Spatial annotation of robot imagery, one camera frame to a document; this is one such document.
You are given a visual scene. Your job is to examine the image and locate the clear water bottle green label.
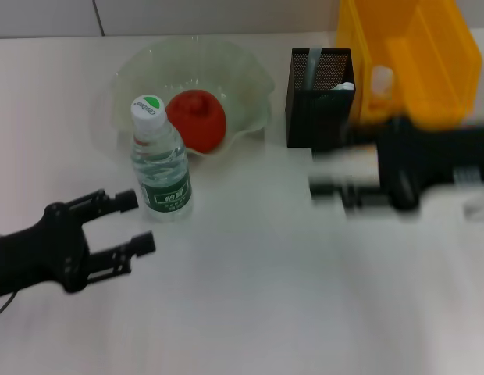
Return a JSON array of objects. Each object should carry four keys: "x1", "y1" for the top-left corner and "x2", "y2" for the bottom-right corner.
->
[{"x1": 130, "y1": 94, "x2": 194, "y2": 223}]

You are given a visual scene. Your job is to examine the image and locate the yellow plastic storage bin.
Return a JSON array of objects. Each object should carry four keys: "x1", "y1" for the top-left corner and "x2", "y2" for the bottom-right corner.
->
[{"x1": 334, "y1": 0, "x2": 484, "y2": 127}]

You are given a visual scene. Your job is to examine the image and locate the translucent green wavy glass bowl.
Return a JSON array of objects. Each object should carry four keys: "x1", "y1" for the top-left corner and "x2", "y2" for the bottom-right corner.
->
[{"x1": 110, "y1": 34, "x2": 276, "y2": 159}]

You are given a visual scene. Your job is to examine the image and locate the white paper ball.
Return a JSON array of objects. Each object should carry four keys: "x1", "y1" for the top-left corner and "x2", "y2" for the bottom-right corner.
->
[{"x1": 370, "y1": 65, "x2": 395, "y2": 101}]

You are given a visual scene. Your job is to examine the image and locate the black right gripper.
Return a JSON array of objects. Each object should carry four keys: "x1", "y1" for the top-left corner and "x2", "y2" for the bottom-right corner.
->
[{"x1": 308, "y1": 116, "x2": 484, "y2": 210}]

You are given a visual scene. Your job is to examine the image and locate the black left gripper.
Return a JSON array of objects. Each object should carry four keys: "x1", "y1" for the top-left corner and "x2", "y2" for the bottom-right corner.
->
[{"x1": 0, "y1": 189, "x2": 156, "y2": 300}]

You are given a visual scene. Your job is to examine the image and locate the black mesh pen holder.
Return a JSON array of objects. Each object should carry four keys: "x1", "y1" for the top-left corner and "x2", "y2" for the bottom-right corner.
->
[{"x1": 285, "y1": 48, "x2": 357, "y2": 149}]

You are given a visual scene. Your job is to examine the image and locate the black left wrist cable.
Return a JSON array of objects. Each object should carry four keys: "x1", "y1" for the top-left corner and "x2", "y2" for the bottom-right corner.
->
[{"x1": 0, "y1": 291, "x2": 16, "y2": 323}]

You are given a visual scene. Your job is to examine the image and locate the grey marker pen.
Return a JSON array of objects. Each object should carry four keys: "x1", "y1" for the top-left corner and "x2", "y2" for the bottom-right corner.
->
[{"x1": 304, "y1": 48, "x2": 323, "y2": 91}]

